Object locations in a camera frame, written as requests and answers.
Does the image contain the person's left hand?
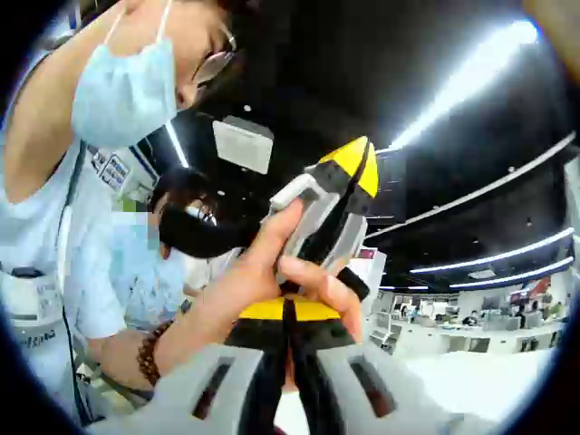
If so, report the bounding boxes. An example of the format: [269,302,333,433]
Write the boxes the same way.
[156,198,365,389]

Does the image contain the row of office desks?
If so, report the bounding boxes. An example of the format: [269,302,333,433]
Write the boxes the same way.
[369,289,573,359]

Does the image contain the white chest device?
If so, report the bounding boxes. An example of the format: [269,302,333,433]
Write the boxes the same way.
[0,266,65,321]

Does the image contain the thin-framed eyeglasses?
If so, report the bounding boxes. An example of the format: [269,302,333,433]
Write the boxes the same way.
[193,25,239,86]

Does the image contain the light blue face mask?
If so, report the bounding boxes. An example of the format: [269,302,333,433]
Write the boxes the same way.
[71,2,179,149]

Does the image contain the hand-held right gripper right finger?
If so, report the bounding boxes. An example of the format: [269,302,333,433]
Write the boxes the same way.
[288,296,504,435]

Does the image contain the brown bead bracelet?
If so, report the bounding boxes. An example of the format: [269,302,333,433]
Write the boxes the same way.
[135,318,177,389]

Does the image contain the person in light blue shirt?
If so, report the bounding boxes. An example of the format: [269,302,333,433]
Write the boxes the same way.
[0,58,131,430]

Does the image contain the ceiling light strip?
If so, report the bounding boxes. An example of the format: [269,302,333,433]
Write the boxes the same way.
[388,21,541,147]
[409,226,575,276]
[447,256,575,290]

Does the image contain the white ceiling air vent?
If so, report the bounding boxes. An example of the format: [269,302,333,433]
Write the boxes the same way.
[211,114,274,176]

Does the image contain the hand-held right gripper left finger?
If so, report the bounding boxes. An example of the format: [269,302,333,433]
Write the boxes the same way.
[85,297,288,435]

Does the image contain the chest device neck cable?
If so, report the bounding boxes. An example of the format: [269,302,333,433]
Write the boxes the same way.
[59,142,91,427]

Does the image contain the white printed sign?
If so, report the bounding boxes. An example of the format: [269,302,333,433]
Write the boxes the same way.
[87,143,133,192]

